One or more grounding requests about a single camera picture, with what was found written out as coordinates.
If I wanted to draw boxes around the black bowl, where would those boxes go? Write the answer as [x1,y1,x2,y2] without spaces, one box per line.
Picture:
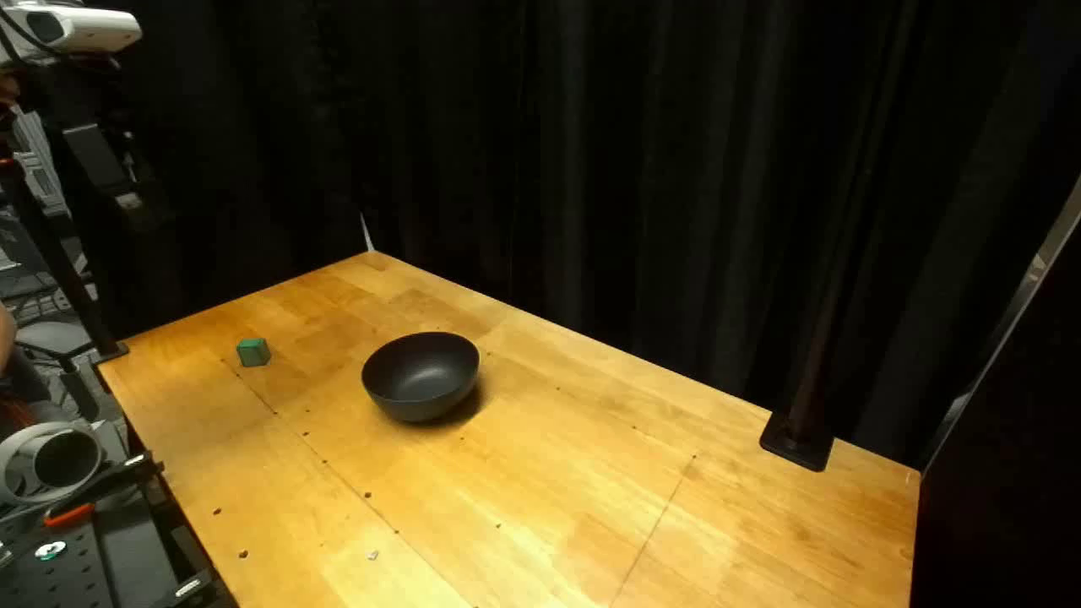
[362,331,479,426]

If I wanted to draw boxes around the black curtain backdrop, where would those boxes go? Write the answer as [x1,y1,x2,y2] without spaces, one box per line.
[126,0,1081,463]

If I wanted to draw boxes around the small green cube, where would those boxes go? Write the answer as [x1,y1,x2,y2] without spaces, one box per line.
[237,337,272,367]

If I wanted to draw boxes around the black vertical pole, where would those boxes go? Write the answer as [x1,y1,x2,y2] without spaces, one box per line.
[762,0,927,474]

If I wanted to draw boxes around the dark panel at right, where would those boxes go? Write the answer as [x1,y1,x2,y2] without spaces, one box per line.
[910,184,1081,608]

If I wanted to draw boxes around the white tape roll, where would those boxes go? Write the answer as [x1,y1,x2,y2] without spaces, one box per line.
[0,424,105,508]

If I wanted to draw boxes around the red handled tool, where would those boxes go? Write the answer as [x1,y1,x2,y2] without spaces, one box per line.
[42,478,146,534]

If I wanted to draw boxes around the white camera on stand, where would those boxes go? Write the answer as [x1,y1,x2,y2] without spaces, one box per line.
[0,4,142,55]

